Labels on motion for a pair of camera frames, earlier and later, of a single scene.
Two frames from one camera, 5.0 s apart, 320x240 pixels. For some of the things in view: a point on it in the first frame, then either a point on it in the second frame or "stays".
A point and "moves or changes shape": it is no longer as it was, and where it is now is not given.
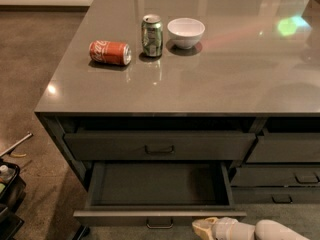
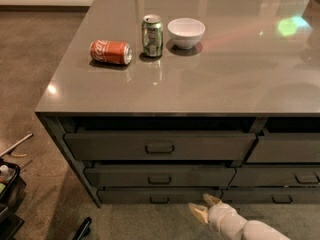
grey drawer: [158, 146] stays
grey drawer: [276, 177] stays
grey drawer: [286, 147] stays
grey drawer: [156, 194] moves or changes shape
